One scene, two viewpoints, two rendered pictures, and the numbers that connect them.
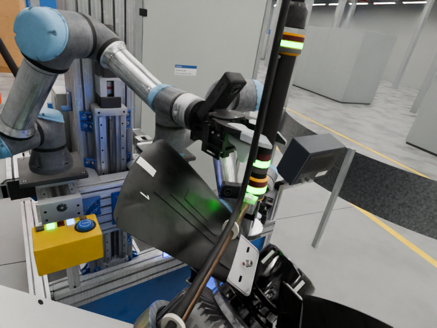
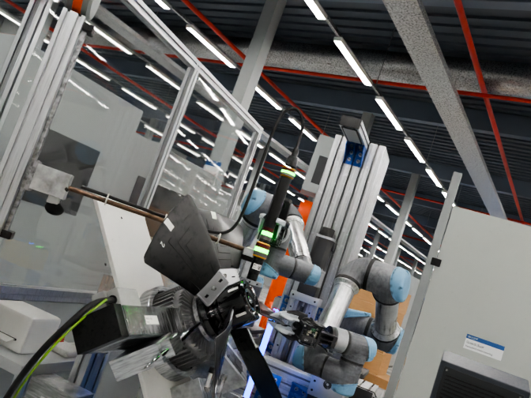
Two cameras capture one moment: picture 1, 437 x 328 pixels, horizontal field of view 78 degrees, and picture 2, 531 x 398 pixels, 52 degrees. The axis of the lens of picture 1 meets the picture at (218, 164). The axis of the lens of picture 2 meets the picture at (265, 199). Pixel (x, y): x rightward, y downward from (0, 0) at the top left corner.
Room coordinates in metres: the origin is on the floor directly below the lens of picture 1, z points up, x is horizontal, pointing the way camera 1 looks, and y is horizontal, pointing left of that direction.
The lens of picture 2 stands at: (-0.45, -1.45, 1.34)
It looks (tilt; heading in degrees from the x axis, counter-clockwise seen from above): 6 degrees up; 58
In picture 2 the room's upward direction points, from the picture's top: 19 degrees clockwise
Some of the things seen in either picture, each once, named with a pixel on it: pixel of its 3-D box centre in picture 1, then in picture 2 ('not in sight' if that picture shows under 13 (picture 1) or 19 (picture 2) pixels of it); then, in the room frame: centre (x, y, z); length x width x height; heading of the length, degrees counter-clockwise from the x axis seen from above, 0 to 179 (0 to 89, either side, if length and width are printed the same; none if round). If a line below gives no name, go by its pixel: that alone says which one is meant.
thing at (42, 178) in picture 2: not in sight; (50, 181); (-0.15, 0.12, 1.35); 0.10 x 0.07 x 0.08; 162
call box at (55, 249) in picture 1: (69, 244); not in sight; (0.56, 0.38, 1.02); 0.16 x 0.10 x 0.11; 127
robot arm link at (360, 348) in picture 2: (264, 177); (357, 347); (0.85, -0.17, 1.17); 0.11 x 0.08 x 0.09; 164
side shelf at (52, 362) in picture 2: not in sight; (33, 351); (0.03, 0.30, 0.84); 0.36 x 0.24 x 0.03; 37
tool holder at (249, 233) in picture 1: (248, 211); (252, 267); (0.44, -0.07, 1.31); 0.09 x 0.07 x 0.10; 162
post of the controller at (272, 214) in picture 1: (274, 201); not in sight; (1.06, -0.28, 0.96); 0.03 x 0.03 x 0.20; 37
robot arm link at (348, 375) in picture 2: not in sight; (341, 374); (0.84, -0.16, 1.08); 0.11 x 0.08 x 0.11; 125
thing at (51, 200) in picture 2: not in sight; (54, 206); (-0.11, 0.11, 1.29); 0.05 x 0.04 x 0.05; 162
